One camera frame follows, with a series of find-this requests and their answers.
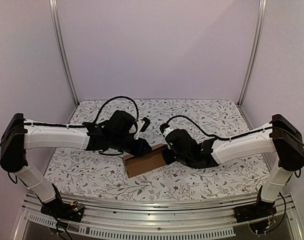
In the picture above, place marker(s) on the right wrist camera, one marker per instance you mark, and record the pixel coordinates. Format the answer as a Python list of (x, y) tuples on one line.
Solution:
[(179, 140)]

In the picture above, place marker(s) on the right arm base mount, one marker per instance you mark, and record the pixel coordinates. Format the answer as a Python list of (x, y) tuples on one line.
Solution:
[(253, 211)]

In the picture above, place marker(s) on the brown cardboard box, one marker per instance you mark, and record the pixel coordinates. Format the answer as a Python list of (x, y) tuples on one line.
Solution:
[(135, 166)]

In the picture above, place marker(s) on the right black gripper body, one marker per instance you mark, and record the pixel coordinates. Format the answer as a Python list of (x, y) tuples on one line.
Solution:
[(167, 156)]

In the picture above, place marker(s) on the right aluminium frame post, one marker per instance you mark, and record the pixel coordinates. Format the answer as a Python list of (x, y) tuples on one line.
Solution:
[(254, 51)]

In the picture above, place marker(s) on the floral patterned table mat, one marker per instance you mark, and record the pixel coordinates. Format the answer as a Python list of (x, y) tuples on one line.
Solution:
[(89, 174)]

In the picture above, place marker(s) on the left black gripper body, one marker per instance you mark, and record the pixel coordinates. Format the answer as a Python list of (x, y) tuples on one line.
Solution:
[(119, 142)]

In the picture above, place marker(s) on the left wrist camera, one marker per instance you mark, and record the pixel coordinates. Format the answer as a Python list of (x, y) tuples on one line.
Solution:
[(123, 124)]

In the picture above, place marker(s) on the front aluminium rail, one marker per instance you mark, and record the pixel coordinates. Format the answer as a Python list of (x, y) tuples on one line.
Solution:
[(202, 219)]

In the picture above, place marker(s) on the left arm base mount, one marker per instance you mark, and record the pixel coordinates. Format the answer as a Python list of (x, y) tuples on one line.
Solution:
[(58, 209)]

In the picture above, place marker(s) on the aluminium frame post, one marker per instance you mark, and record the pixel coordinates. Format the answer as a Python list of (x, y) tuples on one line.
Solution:
[(53, 6), (254, 51)]

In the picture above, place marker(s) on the left aluminium frame post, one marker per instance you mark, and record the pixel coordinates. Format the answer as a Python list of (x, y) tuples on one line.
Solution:
[(53, 6)]

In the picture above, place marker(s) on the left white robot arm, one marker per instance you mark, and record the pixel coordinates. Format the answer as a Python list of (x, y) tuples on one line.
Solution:
[(23, 134)]

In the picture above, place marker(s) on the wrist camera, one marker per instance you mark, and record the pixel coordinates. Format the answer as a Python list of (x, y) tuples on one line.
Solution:
[(179, 140), (123, 124)]

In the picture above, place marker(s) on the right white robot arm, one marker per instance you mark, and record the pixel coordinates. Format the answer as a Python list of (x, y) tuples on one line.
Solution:
[(277, 136)]

